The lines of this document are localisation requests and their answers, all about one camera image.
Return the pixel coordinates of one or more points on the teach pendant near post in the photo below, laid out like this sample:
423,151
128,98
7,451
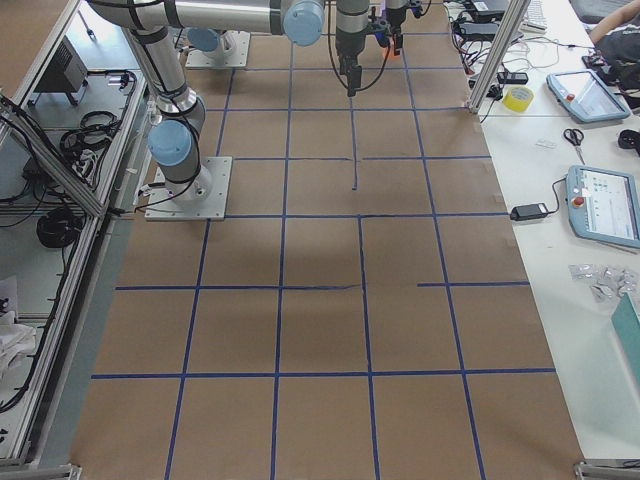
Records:
586,97

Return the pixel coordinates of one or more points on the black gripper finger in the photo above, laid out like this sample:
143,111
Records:
397,43
354,79

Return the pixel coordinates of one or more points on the plastic bags of screws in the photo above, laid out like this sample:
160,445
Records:
606,282

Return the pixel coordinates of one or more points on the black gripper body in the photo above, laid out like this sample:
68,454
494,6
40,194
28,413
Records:
348,51

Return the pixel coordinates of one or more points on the orange foam block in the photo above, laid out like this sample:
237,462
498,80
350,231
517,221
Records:
391,52

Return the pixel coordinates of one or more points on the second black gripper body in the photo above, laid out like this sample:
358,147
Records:
396,20

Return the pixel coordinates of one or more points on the aluminium frame post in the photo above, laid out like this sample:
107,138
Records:
509,25

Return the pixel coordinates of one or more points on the white crumpled cloth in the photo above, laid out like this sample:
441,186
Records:
17,340

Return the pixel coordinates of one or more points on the black power adapter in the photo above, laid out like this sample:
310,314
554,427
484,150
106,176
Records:
528,212

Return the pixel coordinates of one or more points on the black electronics box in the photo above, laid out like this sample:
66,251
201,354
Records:
66,73

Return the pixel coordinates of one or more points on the black handled scissors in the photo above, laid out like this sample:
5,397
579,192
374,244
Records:
575,137

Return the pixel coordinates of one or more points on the teal board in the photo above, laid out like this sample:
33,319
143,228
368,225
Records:
625,321

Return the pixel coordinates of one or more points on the yellow tape roll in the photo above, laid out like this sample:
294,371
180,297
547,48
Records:
518,98

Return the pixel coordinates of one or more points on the brown paper mat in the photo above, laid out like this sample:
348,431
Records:
361,313

